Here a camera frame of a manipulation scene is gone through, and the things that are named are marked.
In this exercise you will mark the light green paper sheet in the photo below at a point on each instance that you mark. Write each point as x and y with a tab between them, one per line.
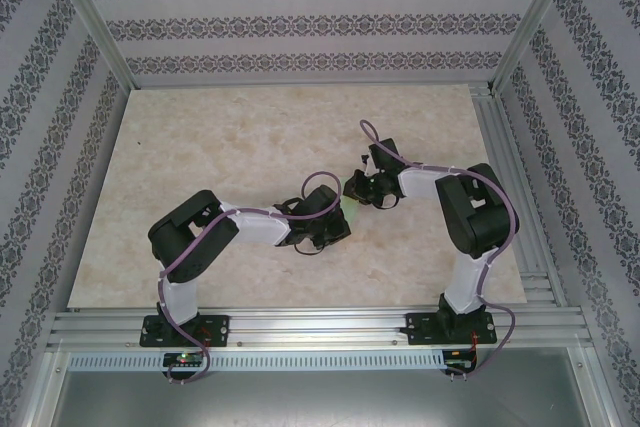
350	214

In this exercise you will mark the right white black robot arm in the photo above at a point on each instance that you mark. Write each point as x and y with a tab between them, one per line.
417	184

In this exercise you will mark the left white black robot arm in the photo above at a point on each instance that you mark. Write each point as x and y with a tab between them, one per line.
260	227

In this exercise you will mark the grey metal sheet panel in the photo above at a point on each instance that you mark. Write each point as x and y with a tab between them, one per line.
320	402

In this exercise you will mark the beige marble pattern board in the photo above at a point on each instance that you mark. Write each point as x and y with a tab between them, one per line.
300	287

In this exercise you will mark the aluminium side rails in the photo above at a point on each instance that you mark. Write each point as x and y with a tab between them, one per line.
505	147

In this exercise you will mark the long aluminium mounting rail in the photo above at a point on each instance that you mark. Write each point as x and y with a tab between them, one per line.
320	322

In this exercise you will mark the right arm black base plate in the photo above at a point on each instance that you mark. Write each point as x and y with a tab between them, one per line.
420	327

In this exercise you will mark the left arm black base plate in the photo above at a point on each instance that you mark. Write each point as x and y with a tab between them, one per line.
220	329

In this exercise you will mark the aluminium frame post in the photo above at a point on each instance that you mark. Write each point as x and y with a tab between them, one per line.
90	12
537	12

